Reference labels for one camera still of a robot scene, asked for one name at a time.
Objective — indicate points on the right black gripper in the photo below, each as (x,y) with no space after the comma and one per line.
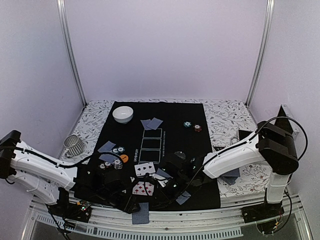
(163,198)

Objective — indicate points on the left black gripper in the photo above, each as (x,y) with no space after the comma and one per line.
(127,206)

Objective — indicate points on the nine of diamonds card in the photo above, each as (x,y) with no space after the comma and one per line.
(143,189)

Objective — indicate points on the white chip stack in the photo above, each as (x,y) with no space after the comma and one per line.
(117,164)

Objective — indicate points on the three of spades card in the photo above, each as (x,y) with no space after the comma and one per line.
(144,168)

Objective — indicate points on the orange chip pair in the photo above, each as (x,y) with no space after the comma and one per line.
(105,165)

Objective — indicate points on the orange big blind button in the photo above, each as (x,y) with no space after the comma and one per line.
(124,158)

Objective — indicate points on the black dealer button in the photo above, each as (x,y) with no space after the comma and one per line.
(180,154)

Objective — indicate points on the spread teal poker chips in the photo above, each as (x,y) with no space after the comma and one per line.
(118,150)

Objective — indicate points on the blue card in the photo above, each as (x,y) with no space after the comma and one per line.
(145,124)
(107,147)

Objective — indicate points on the blue playing card deck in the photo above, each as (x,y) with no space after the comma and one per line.
(230,177)

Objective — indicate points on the orange chip stack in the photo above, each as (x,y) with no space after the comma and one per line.
(197,128)

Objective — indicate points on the teal chip stack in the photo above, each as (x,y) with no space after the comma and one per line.
(187,124)

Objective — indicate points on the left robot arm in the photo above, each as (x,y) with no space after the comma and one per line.
(51,179)

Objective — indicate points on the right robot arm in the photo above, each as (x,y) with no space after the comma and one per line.
(268,143)

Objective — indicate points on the black poker felt mat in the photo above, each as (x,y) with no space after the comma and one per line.
(159,146)

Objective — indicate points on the striped metal cup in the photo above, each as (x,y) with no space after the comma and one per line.
(73,145)

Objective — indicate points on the black triangular chip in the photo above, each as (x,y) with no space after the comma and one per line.
(218,148)

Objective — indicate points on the white ceramic bowl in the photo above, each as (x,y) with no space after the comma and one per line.
(123,114)

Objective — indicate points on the aluminium poker case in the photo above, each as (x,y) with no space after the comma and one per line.
(282,123)

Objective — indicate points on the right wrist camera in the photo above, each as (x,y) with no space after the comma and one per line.
(160,179)

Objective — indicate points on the front aluminium rail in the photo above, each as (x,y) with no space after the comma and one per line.
(224,223)

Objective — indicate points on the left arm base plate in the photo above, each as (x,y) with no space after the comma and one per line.
(80,211)

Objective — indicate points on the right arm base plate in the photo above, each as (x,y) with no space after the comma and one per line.
(261,211)

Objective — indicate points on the left aluminium frame post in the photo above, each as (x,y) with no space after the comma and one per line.
(61,7)

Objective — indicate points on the aluminium frame post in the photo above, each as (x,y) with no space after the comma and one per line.
(61,7)
(270,4)

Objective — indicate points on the right aluminium frame post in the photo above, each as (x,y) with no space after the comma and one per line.
(270,4)

